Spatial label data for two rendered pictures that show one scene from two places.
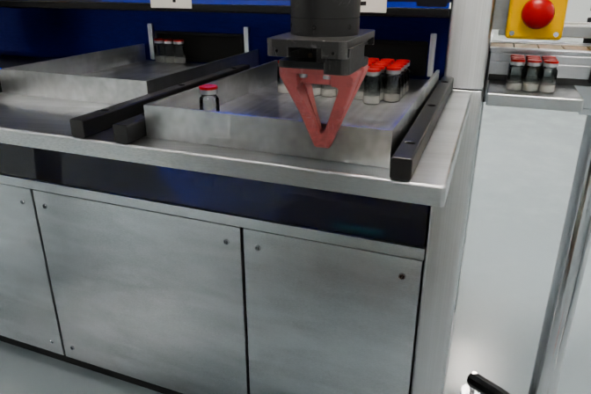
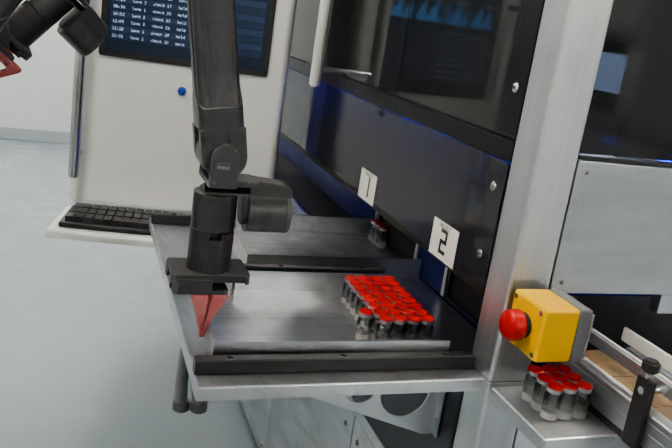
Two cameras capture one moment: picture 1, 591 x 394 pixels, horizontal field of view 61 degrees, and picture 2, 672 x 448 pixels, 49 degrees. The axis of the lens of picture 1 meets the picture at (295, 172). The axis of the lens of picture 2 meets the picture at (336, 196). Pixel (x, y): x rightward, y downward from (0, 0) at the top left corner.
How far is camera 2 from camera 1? 0.87 m
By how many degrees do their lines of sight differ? 47
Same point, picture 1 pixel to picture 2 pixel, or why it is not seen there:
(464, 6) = (491, 291)
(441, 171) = (223, 383)
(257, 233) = (360, 428)
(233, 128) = not seen: hidden behind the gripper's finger
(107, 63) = (323, 227)
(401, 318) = not seen: outside the picture
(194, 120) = not seen: hidden behind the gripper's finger
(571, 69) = (616, 413)
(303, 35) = (186, 263)
